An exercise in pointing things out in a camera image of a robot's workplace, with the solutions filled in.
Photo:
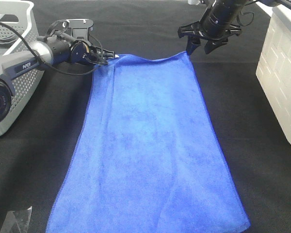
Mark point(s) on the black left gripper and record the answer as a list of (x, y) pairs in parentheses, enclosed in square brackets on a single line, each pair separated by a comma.
[(65, 48)]

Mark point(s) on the clear tape strip left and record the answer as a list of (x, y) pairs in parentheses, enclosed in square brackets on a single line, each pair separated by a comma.
[(17, 221)]

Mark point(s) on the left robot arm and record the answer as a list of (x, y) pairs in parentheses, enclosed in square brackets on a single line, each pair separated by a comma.
[(46, 51)]

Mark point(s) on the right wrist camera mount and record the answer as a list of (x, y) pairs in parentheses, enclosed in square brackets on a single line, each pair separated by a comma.
[(195, 2)]

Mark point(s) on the blue microfibre towel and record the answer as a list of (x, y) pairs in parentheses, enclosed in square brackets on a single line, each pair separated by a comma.
[(147, 159)]

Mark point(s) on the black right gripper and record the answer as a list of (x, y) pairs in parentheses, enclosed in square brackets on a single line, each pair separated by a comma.
[(214, 26)]

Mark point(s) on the grey perforated plastic basket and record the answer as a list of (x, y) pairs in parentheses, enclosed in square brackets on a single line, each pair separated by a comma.
[(19, 77)]

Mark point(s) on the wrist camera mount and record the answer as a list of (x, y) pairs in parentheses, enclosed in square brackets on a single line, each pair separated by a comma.
[(195, 2), (78, 28)]

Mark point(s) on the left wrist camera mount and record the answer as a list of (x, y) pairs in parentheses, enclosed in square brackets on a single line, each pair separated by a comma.
[(78, 28)]

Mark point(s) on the white plastic basket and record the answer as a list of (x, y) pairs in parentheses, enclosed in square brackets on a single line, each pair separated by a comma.
[(274, 67)]

